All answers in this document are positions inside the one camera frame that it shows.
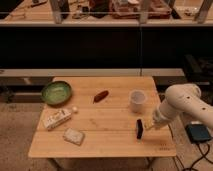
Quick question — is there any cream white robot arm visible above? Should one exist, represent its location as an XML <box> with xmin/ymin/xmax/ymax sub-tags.
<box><xmin>145</xmin><ymin>83</ymin><xmax>213</xmax><ymax>130</ymax></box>

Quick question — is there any white printed carton box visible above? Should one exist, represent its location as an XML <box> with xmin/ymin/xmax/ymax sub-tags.
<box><xmin>43</xmin><ymin>109</ymin><xmax>72</xmax><ymax>131</ymax></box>

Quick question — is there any red tray on shelf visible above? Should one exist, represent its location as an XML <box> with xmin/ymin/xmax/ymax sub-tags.
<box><xmin>109</xmin><ymin>0</ymin><xmax>172</xmax><ymax>19</ymax></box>

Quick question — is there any wooden table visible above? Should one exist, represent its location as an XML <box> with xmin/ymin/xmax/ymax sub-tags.
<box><xmin>28</xmin><ymin>77</ymin><xmax>176</xmax><ymax>159</ymax></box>

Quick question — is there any black floor cable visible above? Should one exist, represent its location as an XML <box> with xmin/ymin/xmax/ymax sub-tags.
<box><xmin>173</xmin><ymin>141</ymin><xmax>213</xmax><ymax>171</ymax></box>

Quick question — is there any translucent white plastic cup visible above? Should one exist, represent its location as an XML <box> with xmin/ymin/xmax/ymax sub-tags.
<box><xmin>129</xmin><ymin>90</ymin><xmax>147</xmax><ymax>113</ymax></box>

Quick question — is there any green ceramic bowl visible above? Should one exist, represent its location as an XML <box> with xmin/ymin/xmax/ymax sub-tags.
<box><xmin>41</xmin><ymin>81</ymin><xmax>72</xmax><ymax>105</ymax></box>

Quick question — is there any black foot pedal box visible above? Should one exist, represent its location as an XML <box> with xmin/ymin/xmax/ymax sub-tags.
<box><xmin>185</xmin><ymin>124</ymin><xmax>212</xmax><ymax>143</ymax></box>

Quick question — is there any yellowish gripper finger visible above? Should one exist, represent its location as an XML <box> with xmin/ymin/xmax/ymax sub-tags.
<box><xmin>144</xmin><ymin>122</ymin><xmax>154</xmax><ymax>130</ymax></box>

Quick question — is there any brown sausage-shaped object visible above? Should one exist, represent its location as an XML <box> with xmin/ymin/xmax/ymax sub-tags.
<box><xmin>93</xmin><ymin>90</ymin><xmax>109</xmax><ymax>103</ymax></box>

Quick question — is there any cream white gripper body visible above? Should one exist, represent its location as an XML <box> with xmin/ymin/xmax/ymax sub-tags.
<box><xmin>152</xmin><ymin>107</ymin><xmax>175</xmax><ymax>129</ymax></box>

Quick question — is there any small white ball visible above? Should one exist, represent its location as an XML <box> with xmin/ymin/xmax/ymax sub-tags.
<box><xmin>72</xmin><ymin>106</ymin><xmax>78</xmax><ymax>113</ymax></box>

